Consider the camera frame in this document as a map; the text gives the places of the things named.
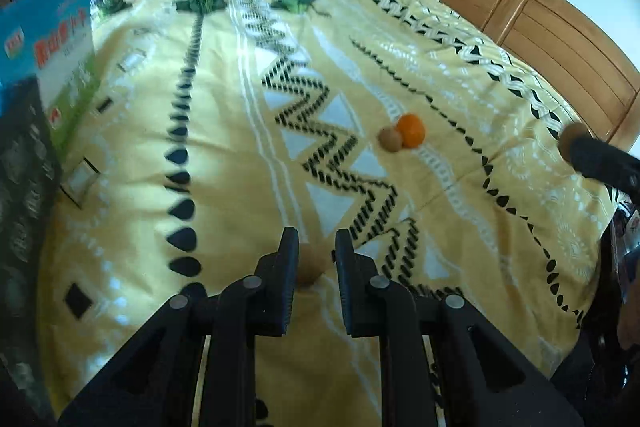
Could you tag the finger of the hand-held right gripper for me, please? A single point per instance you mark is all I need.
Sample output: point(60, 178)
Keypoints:
point(607, 167)

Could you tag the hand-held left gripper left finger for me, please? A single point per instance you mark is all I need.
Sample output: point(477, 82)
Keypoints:
point(287, 287)

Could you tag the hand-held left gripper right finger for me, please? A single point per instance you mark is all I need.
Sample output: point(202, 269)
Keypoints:
point(345, 287)

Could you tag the brown longan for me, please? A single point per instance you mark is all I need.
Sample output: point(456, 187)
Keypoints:
point(308, 269)
point(571, 138)

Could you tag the brown kiwi fruit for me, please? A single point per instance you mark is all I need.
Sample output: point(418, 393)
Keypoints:
point(390, 140)

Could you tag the small tangerine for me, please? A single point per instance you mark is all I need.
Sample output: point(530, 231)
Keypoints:
point(412, 130)

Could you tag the yellow patterned blanket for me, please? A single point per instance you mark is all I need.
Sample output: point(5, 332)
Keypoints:
point(225, 157)

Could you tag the wooden headboard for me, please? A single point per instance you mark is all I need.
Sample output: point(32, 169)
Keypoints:
point(550, 22)

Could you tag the black patterned box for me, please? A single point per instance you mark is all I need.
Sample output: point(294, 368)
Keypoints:
point(25, 207)

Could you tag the blue green carton box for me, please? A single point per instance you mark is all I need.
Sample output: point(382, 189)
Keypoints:
point(50, 37)

